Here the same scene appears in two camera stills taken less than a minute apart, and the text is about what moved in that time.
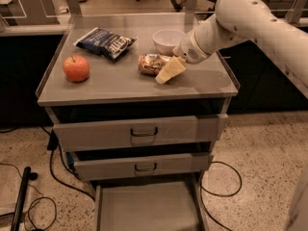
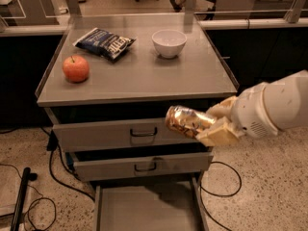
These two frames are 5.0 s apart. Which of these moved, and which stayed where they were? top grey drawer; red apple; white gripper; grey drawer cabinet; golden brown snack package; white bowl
Moved: white gripper; golden brown snack package
Stayed: top grey drawer; grey drawer cabinet; red apple; white bowl
